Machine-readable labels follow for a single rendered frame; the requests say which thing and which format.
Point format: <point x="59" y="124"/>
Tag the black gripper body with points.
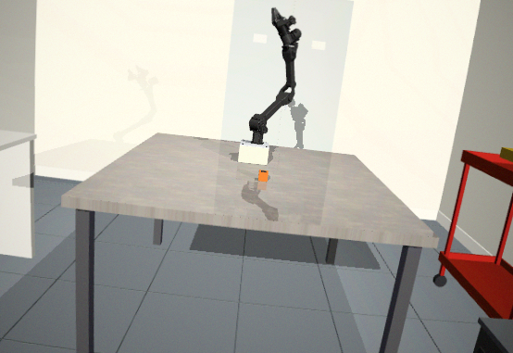
<point x="281" y="27"/>

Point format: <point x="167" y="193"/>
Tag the orange block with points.
<point x="263" y="175"/>

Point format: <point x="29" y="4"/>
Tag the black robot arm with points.
<point x="257" y="123"/>

